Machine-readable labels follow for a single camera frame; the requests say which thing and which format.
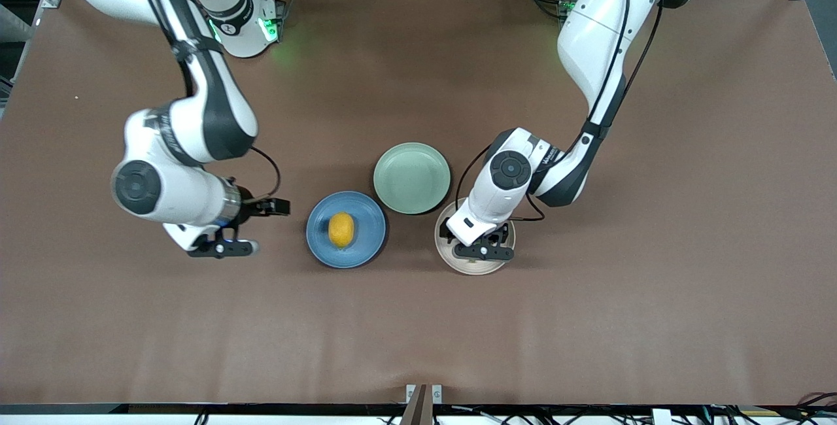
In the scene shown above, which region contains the pale green plate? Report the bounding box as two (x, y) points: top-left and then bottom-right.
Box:
(373, 143), (451, 215)

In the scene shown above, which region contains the yellow lemon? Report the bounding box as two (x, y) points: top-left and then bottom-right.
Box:
(328, 212), (355, 249)

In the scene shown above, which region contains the grey camera post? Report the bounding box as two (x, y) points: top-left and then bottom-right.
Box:
(400, 384), (435, 425)

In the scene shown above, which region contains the blue plate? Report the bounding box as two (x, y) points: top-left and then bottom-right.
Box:
(306, 191), (388, 269)

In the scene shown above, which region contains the beige plate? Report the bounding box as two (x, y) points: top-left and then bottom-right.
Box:
(434, 197), (517, 276)

